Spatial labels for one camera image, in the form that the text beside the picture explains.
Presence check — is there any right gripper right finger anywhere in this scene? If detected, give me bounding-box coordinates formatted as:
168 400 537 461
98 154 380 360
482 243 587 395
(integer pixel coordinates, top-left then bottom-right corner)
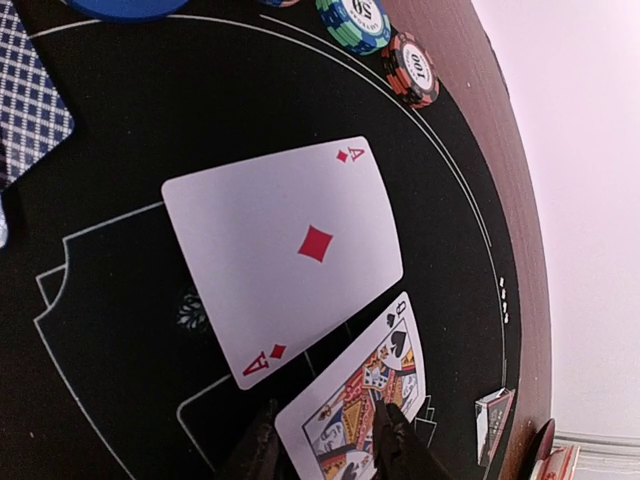
373 400 452 480

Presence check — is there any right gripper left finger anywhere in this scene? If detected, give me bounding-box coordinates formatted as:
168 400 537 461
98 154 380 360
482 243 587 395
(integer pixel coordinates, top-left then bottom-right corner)
215 399 284 480

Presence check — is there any queen of spades card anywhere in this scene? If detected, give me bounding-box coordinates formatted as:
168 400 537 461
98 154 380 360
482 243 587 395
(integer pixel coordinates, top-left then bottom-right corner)
275 292 427 479

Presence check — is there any red black triangular all-in marker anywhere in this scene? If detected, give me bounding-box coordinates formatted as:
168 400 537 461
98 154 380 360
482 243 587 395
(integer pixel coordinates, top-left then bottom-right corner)
474 388 514 467

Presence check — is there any ace of diamonds card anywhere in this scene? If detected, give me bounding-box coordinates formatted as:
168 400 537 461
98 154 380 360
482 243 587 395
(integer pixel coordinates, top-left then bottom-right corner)
161 136 404 390

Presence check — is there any single brown 100 poker chip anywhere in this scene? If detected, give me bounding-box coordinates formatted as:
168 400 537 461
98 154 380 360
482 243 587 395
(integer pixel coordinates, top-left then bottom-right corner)
382 32 440 109

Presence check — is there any single green blue poker chip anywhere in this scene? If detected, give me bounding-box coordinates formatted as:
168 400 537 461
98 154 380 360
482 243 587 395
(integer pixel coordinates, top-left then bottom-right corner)
316 0 391 56

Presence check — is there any single white blue poker chip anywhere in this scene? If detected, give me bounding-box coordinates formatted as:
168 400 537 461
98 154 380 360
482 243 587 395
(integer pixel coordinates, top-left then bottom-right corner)
258 0 299 8

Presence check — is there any blue small blind button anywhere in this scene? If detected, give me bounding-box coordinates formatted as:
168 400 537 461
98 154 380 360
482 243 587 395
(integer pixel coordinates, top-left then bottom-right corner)
65 0 189 23

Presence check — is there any red floral saucer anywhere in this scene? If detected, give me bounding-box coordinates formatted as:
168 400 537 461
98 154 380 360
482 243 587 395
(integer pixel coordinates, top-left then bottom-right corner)
521 418 556 479

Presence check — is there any red white patterned tea bowl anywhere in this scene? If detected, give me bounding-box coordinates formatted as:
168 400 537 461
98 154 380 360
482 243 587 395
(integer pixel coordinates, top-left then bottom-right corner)
529 445 580 480

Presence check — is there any round black poker mat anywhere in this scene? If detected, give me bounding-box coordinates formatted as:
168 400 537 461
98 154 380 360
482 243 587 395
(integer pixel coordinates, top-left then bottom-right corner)
1 1 521 479

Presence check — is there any right aluminium frame post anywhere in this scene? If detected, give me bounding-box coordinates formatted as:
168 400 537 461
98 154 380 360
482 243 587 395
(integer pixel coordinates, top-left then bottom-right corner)
554 431 639 464

